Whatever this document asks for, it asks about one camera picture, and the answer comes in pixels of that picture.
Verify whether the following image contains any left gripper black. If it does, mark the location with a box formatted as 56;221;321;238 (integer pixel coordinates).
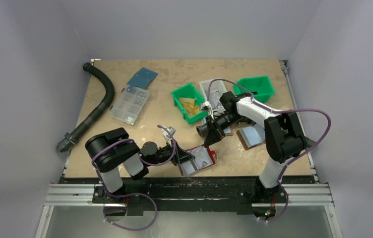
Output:
146;139;194;167

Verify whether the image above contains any red leather card holder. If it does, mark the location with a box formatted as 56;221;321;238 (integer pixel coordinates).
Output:
178;145;217;176

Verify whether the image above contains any green bin with yellow items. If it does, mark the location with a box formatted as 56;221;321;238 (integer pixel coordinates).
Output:
171;83;208;124

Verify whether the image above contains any white plastic bin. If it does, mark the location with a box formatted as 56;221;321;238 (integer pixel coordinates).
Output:
199;80;228;113

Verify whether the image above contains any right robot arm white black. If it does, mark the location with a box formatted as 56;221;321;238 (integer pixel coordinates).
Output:
196;92;308;202

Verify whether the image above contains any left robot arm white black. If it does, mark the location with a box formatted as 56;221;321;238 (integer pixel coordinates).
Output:
85;125;195;203

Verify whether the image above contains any brown open card holder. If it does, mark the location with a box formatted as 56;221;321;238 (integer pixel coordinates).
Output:
237;124;266;150

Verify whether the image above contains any clear compartment screw box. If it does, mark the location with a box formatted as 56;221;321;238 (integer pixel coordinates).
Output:
110;87;150;125

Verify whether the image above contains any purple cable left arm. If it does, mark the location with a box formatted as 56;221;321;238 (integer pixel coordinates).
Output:
91;124;178;232

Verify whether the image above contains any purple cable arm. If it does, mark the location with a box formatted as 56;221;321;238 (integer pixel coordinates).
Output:
91;124;178;232
206;78;332;224

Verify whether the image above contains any black corrugated hose right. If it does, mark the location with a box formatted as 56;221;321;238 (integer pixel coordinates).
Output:
195;124;211;138

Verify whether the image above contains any black corrugated hose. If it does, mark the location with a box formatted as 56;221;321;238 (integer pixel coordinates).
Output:
57;62;116;153
195;124;211;138

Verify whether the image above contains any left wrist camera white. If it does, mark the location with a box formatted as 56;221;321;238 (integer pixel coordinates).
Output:
161;126;176;145

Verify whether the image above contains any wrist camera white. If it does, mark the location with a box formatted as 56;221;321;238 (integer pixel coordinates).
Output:
200;101;214;118
161;126;176;145

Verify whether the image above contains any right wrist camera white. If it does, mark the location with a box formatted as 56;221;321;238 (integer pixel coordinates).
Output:
200;101;214;118

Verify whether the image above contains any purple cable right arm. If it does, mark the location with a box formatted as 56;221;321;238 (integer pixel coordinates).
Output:
206;78;332;224

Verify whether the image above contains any black corrugated hose left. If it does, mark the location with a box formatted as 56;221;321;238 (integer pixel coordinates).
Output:
57;62;116;153

